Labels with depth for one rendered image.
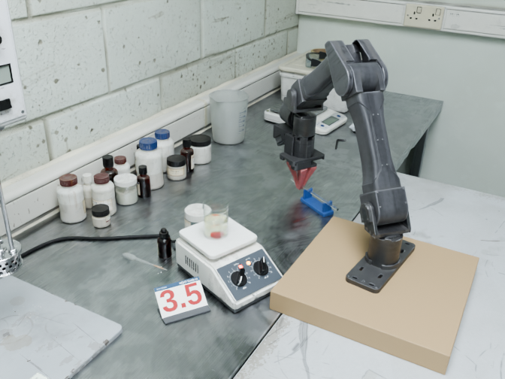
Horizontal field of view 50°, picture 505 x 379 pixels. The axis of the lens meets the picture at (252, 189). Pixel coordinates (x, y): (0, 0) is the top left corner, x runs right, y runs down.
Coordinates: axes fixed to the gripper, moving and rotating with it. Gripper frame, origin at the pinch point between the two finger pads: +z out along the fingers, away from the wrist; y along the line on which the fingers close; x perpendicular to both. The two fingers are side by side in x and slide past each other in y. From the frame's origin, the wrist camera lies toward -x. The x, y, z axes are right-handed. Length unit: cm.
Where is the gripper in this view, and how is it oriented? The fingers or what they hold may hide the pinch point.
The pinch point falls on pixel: (300, 186)
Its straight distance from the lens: 143.1
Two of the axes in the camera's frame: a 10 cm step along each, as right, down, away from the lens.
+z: -0.3, 9.0, 4.4
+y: -8.5, 2.1, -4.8
